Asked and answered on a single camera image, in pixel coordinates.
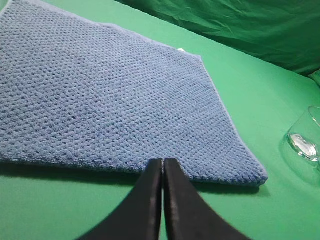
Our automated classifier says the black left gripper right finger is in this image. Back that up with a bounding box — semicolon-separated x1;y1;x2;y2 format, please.
163;158;249;240

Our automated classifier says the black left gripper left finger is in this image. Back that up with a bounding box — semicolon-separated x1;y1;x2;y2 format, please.
79;159;162;240

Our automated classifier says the transparent glass cup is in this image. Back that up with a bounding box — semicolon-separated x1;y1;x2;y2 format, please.
286;106;320;163

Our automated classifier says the blue waffle towel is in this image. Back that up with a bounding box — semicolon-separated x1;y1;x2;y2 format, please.
0;0;268;187

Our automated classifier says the green backdrop cloth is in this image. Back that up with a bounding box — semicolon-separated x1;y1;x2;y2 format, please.
118;0;320;85

